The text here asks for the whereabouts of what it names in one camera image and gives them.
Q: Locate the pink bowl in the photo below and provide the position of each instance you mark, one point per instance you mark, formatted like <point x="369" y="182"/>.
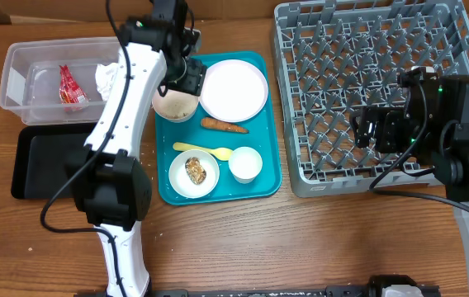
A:
<point x="157" y="98"/>

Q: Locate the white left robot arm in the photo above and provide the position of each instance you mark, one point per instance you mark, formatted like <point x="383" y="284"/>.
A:
<point x="106" y="178"/>

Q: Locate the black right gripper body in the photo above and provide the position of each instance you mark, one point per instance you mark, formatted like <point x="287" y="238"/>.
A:
<point x="394" y="133"/>

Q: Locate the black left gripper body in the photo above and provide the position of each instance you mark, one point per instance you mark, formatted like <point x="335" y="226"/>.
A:
<point x="185" y="76"/>

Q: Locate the brown food scraps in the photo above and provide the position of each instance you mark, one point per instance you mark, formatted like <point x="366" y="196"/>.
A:
<point x="195" y="171"/>

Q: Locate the yellow plastic spoon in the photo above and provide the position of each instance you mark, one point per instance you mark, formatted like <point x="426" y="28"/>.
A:
<point x="222" y="154"/>

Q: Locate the small white bowl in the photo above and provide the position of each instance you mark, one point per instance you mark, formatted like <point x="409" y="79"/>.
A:
<point x="181" y="182"/>

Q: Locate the white cup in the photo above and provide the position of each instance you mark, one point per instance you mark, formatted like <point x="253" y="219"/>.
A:
<point x="245" y="164"/>

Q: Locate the red snack wrapper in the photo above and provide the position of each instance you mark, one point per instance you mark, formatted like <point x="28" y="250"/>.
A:
<point x="70" y="93"/>

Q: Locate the rice grains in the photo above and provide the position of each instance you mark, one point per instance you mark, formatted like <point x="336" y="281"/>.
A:
<point x="176" y="107"/>

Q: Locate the grey dishwasher rack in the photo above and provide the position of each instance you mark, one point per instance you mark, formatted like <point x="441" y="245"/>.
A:
<point x="334" y="57"/>

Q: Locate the white tissue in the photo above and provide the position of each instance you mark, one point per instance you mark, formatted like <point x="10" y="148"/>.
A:
<point x="104" y="77"/>

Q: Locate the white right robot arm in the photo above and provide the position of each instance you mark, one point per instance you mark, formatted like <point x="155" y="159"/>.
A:
<point x="433" y="128"/>

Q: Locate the orange carrot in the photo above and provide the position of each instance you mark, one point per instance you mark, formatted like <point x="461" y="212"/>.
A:
<point x="214" y="124"/>

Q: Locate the black tray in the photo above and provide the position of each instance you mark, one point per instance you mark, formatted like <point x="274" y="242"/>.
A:
<point x="41" y="152"/>

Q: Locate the clear plastic waste bin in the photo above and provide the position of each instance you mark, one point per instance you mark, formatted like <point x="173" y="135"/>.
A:
<point x="31" y="79"/>

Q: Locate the large white plate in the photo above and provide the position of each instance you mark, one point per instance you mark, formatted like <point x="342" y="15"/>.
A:
<point x="234" y="91"/>

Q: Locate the teal serving tray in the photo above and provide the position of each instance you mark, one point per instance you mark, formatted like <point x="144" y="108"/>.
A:
<point x="262" y="137"/>

